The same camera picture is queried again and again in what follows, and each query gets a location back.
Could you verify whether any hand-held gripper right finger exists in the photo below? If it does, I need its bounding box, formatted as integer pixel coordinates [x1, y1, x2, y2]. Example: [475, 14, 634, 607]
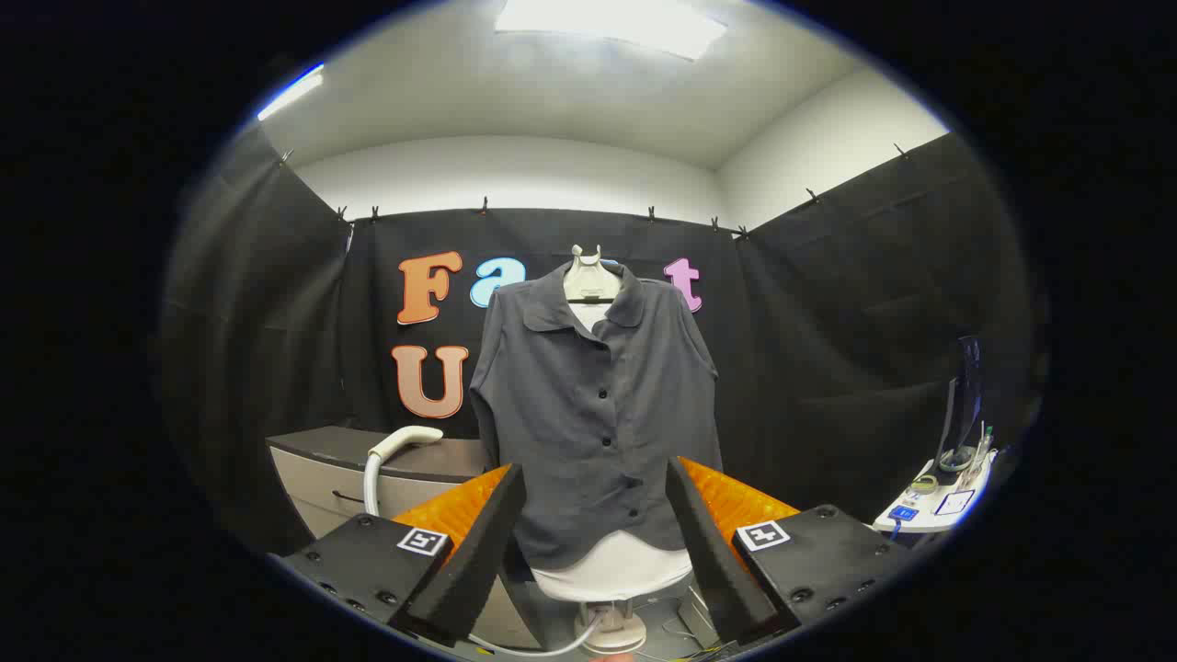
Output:
[664, 455, 916, 645]

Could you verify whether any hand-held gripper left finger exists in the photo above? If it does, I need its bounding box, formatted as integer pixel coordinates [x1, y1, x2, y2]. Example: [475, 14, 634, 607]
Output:
[280, 462, 527, 647]

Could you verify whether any white garment steamer head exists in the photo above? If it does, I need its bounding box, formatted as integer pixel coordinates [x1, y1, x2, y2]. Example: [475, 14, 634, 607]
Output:
[366, 425, 444, 466]

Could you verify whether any grey button shirt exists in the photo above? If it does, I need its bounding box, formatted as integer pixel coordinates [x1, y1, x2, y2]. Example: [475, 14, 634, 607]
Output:
[469, 260, 723, 573]

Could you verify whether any white mannequin torso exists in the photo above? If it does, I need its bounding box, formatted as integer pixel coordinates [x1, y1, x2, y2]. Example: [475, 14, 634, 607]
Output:
[531, 245, 692, 603]

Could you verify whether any white round stand base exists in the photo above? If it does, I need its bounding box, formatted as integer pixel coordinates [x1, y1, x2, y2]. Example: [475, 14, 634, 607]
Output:
[575, 602, 647, 655]

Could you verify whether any grey drawer cabinet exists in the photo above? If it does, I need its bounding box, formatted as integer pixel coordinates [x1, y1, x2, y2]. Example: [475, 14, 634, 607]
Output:
[267, 426, 543, 649]

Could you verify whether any black backdrop cloth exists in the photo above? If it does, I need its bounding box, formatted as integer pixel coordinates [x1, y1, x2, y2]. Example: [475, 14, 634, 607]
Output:
[161, 129, 1045, 553]

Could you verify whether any white power strip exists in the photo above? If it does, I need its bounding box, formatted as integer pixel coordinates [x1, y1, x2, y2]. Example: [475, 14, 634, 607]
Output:
[872, 449, 999, 536]

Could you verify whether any row of black cloth clips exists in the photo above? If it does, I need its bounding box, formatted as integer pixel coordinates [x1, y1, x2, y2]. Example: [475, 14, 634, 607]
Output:
[279, 143, 911, 242]

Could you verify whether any narrow ceiling light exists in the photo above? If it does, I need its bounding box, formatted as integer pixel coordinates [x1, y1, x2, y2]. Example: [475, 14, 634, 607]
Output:
[256, 64, 326, 122]

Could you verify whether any large ceiling light panel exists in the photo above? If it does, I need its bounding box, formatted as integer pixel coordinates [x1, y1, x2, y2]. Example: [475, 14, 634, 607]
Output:
[495, 0, 727, 61]

